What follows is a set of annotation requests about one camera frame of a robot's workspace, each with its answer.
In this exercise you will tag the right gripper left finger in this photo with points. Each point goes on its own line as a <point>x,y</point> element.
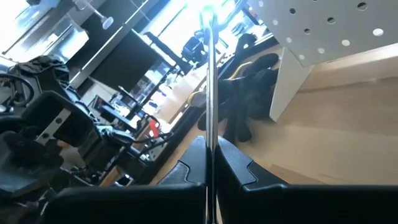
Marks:
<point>124,205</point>

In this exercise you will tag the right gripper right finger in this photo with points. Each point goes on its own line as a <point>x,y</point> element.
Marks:
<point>311,205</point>

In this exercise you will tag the large chrome combination wrench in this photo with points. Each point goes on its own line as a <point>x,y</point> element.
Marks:
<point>212,93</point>

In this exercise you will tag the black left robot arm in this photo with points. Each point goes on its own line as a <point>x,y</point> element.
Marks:
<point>71,124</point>

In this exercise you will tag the dark flat monitor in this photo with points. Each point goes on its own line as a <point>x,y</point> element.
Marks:
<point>124,62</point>

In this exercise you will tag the white metal pegboard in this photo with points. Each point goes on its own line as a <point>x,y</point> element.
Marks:
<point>326,28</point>

